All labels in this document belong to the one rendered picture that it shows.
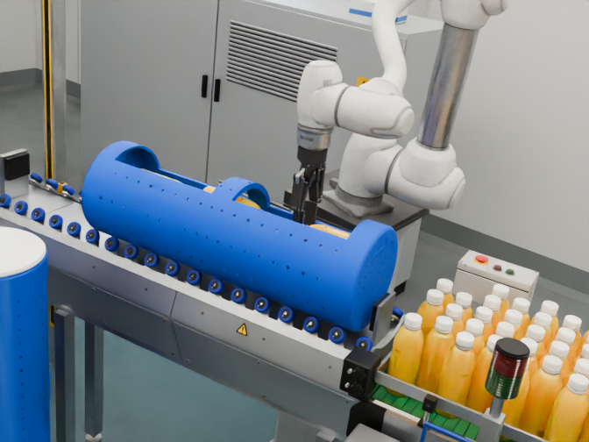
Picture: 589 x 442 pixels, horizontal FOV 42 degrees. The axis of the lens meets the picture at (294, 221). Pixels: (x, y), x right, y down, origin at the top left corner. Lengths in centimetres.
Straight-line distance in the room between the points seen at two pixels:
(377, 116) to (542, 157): 287
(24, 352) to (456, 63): 141
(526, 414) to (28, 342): 126
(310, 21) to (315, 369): 202
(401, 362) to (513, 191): 294
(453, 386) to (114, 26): 329
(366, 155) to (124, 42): 241
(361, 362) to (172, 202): 68
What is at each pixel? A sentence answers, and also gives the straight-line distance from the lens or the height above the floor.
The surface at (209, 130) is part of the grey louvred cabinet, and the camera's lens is 415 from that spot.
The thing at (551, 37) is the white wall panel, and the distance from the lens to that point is 446.
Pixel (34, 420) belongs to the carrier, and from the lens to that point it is 231.
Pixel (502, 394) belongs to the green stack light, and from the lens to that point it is 151.
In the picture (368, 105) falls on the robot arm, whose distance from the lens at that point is 178.
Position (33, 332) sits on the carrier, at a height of 84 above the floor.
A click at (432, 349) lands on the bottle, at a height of 104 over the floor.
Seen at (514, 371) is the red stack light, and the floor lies 122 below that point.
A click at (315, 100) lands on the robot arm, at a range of 183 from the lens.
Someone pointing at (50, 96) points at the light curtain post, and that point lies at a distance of 293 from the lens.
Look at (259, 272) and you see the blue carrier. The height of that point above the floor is 108.
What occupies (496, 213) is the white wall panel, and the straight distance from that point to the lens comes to 475.
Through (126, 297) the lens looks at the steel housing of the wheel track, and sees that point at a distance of 230.
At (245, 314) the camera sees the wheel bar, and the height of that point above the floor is 92.
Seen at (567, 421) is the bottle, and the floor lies 102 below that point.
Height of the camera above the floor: 200
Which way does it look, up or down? 24 degrees down
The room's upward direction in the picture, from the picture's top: 7 degrees clockwise
